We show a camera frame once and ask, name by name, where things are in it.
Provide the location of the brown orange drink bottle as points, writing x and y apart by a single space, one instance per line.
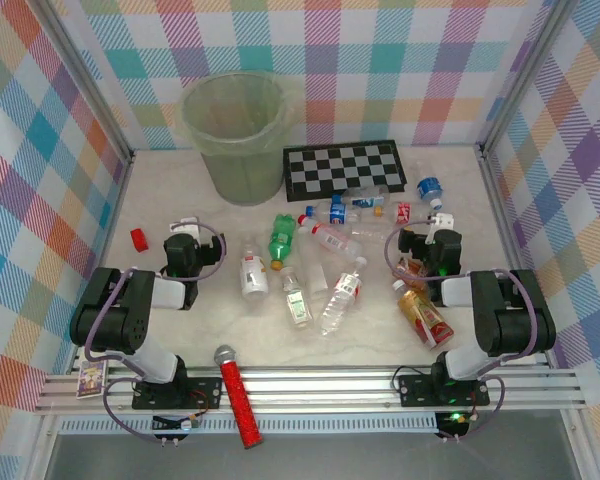
411 272

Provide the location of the clear bottle red cola label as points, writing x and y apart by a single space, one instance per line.
402 211

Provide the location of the orange tea bottle red label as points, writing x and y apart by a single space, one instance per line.
425 317

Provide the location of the blue label bottle white cap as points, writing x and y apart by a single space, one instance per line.
428 189

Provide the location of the white bottle orange V label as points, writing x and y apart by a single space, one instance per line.
252 277

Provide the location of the clear plastic bottle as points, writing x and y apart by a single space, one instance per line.
372 232

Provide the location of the clear bottle blue white label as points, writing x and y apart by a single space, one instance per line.
365 201

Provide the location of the green plastic bottle yellow cap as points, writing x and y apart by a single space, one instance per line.
280 240

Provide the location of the clear water bottle white cap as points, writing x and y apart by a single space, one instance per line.
342 295

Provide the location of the frosted bottle red cap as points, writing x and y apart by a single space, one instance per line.
332 240

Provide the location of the clear bottle blue cap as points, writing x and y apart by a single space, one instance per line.
337 214

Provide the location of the small clear bottle green label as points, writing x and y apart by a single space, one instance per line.
296 305

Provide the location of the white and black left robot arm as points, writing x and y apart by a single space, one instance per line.
152 365

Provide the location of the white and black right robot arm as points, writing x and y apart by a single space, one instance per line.
462 365

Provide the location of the translucent green trash bin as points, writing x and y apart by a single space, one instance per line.
240 170

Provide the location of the translucent plastic bin liner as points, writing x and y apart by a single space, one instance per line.
290 107

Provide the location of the small red block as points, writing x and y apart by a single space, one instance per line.
140 240

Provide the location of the black and grey chessboard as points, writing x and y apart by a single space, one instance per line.
345 165

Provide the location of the red glitter microphone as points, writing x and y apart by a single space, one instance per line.
237 395

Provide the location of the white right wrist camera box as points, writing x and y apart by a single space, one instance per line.
442 220

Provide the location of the aluminium side rail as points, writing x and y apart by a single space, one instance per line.
502 210

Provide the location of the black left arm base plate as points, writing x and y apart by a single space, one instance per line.
205 392

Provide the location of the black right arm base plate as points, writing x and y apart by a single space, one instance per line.
420 392

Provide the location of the small card on rail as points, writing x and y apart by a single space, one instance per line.
91 381

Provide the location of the aluminium mounting rail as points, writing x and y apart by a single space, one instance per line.
320 387

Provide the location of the aluminium frame post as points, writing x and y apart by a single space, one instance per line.
527 75
92 85

